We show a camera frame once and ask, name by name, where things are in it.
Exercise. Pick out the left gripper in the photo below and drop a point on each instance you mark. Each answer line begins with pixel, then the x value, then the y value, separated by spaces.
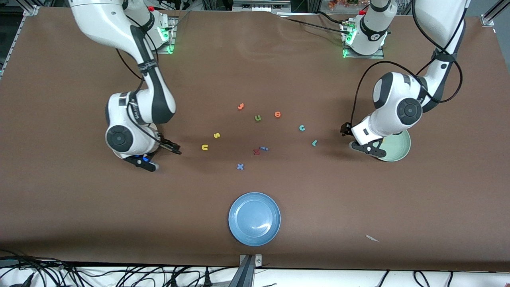
pixel 346 129

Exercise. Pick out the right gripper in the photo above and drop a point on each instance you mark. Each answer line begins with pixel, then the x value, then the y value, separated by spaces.
pixel 166 144

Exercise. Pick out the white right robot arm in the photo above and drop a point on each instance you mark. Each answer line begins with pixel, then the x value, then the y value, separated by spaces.
pixel 103 24

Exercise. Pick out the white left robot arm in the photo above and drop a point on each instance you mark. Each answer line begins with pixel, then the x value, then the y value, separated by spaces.
pixel 438 20

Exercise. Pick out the light green plate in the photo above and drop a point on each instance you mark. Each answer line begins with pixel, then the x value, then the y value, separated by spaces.
pixel 398 149

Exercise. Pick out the brown table cover sheet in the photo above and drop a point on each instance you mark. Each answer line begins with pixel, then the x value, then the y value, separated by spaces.
pixel 358 199

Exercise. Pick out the blue plate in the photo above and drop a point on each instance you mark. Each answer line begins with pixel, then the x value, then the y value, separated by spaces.
pixel 254 219

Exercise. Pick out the white paper scrap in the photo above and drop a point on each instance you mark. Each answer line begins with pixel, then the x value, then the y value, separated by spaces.
pixel 372 238

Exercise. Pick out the orange artificial flowers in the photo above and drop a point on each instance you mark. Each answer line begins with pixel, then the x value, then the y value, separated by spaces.
pixel 342 3

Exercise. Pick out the grey metal box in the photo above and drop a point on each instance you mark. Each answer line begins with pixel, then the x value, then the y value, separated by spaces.
pixel 261 6

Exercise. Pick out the aluminium corner profile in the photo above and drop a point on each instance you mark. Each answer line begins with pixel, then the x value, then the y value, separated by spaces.
pixel 492 16
pixel 31 10

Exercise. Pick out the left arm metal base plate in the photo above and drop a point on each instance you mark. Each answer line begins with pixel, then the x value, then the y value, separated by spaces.
pixel 378 56

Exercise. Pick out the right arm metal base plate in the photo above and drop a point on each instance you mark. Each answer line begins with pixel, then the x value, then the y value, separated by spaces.
pixel 171 50

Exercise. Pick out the silver camera mount bracket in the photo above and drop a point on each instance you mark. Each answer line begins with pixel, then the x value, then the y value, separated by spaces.
pixel 258 261

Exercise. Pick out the dark camera mount pole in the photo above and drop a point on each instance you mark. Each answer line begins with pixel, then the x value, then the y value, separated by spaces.
pixel 243 275

